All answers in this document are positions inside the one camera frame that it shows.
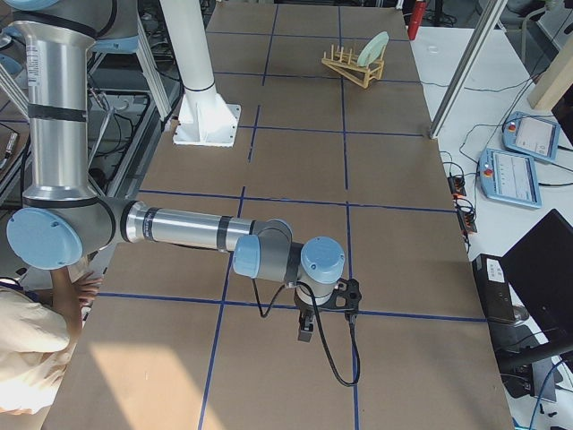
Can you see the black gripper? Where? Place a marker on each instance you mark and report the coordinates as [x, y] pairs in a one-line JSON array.
[[305, 311]]

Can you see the pale green plate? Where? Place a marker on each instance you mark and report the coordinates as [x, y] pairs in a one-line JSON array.
[[373, 50]]

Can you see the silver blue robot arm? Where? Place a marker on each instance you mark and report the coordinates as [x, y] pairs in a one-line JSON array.
[[63, 218]]

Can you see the person's forearm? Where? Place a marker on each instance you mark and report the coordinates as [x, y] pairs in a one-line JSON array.
[[66, 302]]

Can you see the person's hand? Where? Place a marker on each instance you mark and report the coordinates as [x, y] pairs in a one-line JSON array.
[[87, 288]]

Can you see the black computer box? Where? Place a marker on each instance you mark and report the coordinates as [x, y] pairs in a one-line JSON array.
[[494, 293]]

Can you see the black orange power strip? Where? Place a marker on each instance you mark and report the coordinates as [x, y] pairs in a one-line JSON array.
[[465, 209]]

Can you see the black monitor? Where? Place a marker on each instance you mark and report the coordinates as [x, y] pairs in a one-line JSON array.
[[539, 268]]

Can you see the lower teach pendant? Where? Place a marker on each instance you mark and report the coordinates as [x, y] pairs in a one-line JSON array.
[[509, 177]]

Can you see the teach pendant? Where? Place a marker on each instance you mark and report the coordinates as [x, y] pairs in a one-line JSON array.
[[532, 135], [509, 177]]

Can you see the person's beige shirt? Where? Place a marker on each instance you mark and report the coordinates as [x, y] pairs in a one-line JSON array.
[[34, 354]]

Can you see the wooden dish rack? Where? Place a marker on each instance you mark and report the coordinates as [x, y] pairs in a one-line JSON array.
[[343, 62]]

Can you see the upper teach pendant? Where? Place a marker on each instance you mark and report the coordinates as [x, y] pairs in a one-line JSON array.
[[532, 135]]

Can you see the red fire extinguisher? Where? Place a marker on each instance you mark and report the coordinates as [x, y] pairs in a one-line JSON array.
[[416, 18]]

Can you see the wooden beam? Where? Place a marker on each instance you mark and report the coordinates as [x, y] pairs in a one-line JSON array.
[[557, 79]]

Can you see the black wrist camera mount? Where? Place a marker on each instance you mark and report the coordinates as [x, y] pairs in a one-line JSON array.
[[346, 296]]

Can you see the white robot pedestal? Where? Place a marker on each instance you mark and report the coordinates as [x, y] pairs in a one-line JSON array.
[[205, 119]]

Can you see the aluminium frame rack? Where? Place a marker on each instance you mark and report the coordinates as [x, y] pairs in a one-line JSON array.
[[124, 124]]

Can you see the aluminium frame post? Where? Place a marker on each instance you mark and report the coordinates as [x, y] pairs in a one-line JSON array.
[[487, 22]]

